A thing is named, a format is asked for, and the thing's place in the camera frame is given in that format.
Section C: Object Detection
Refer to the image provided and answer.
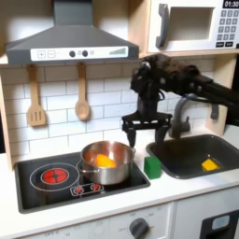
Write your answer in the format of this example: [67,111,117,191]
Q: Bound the wooden slotted spatula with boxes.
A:
[26,63,48,127]

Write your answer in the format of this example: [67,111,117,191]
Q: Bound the grey microwave handle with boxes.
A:
[155,3,171,49]

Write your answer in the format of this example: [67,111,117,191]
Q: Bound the green toy block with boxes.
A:
[143,156,162,180]

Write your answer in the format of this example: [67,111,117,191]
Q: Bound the dark grey tap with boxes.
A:
[169,92,219,140]

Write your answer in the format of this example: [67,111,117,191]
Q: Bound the black cabinet door panel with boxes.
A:
[199,209,239,239]

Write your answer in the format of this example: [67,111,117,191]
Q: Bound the orange toy vegetable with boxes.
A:
[93,153,118,169]

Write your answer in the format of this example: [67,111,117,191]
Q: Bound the yellow toy block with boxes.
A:
[201,158,220,173]

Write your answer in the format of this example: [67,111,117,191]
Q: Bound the steel pot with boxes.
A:
[77,140,136,186]

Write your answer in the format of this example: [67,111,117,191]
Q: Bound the grey range hood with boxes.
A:
[5,0,140,65]

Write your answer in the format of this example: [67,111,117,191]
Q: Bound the dark grey sink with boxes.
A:
[146,134,239,180]

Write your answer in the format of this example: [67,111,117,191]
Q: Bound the white toy microwave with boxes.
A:
[147,0,239,54]

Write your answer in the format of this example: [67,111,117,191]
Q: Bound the wooden spoon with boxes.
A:
[74,62,91,121]

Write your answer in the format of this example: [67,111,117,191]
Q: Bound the grey oven knob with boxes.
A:
[129,218,149,239]

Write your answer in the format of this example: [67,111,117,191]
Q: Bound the black toy stove top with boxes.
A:
[13,145,151,215]

